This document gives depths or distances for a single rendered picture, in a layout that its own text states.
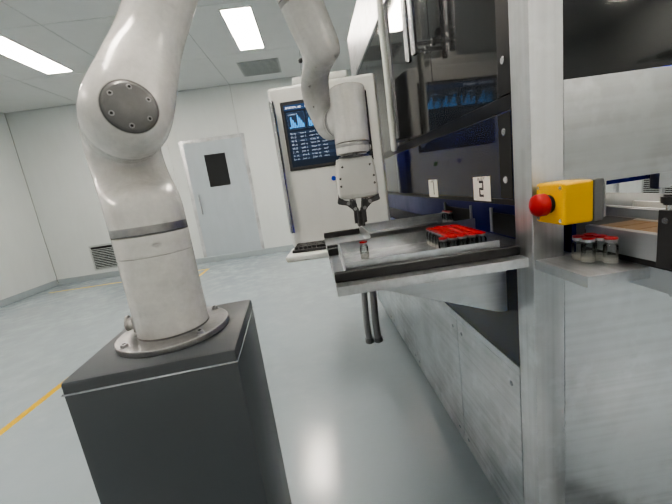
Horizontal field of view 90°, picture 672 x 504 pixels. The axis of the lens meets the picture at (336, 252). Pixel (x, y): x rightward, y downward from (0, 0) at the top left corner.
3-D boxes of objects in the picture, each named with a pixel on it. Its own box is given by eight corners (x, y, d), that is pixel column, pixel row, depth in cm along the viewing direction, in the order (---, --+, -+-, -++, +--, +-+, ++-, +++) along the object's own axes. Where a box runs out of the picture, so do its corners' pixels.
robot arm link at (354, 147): (368, 143, 87) (369, 155, 87) (334, 147, 86) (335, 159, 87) (374, 138, 78) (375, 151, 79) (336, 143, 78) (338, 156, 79)
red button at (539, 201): (545, 213, 62) (545, 191, 62) (561, 215, 58) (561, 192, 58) (525, 216, 62) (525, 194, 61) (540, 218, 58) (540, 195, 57)
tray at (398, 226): (444, 221, 133) (443, 212, 132) (475, 229, 108) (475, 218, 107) (359, 233, 132) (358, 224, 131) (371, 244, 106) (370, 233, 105)
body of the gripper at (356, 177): (371, 151, 87) (375, 195, 89) (331, 156, 86) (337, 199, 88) (376, 147, 79) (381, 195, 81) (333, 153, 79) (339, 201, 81)
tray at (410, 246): (452, 237, 99) (451, 226, 98) (500, 255, 74) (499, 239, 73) (338, 254, 98) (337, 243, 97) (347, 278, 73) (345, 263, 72)
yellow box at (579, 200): (572, 216, 64) (572, 178, 63) (604, 220, 57) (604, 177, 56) (534, 222, 64) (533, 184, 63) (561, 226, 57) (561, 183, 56)
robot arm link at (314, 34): (259, 25, 78) (317, 148, 90) (291, -12, 65) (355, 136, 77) (288, 15, 82) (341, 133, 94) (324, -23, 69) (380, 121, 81)
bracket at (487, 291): (500, 306, 83) (498, 255, 81) (507, 310, 80) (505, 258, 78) (366, 328, 82) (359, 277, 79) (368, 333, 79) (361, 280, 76)
